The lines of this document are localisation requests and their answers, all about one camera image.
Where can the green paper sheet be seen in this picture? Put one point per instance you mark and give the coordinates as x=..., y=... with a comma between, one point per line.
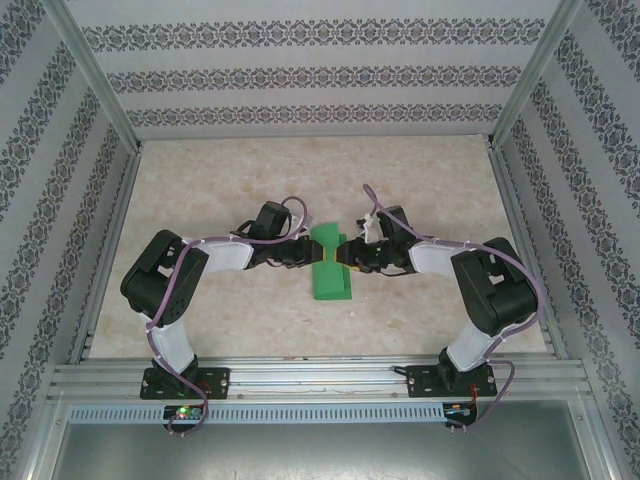
x=327, y=285

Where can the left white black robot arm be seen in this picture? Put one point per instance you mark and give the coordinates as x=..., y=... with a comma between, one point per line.
x=165, y=270

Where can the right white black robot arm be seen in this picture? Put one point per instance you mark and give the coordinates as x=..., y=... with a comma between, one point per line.
x=495, y=295

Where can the grey metal sheet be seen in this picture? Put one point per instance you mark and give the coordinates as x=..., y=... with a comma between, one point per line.
x=325, y=450

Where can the right controller board with leds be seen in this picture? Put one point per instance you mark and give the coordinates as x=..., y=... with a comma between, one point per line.
x=457, y=412

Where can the controller board with leds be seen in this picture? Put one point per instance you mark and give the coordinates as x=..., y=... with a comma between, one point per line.
x=182, y=412
x=457, y=412

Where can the left controller board with leds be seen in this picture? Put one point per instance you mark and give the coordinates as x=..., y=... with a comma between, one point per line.
x=182, y=412

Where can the aluminium mounting rail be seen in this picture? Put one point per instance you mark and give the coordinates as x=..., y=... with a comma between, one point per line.
x=320, y=380

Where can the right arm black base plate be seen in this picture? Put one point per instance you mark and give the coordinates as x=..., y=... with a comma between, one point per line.
x=420, y=382

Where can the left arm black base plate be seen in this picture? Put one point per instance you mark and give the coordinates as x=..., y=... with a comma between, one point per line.
x=220, y=382

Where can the right aluminium table side rail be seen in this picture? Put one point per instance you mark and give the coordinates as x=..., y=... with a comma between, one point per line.
x=530, y=255

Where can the aluminium table side rail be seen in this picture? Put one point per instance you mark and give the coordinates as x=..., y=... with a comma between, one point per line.
x=530, y=255
x=107, y=255

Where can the left aluminium table side rail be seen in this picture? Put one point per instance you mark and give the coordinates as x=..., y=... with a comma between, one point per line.
x=107, y=255

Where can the right aluminium frame post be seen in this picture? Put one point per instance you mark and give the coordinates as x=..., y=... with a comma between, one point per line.
x=535, y=75

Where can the aluminium frame post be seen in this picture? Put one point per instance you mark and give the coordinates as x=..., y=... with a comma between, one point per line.
x=535, y=75
x=95, y=80

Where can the left aluminium frame post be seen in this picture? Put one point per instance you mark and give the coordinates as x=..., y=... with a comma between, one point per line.
x=95, y=80

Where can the right lower aluminium frame bar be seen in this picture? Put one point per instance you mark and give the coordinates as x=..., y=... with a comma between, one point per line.
x=597, y=440

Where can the aluminium frame bar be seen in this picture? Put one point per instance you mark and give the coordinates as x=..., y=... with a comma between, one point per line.
x=40, y=440
x=597, y=440

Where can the left lower aluminium frame bar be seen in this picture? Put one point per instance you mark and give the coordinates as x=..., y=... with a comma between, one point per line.
x=40, y=440

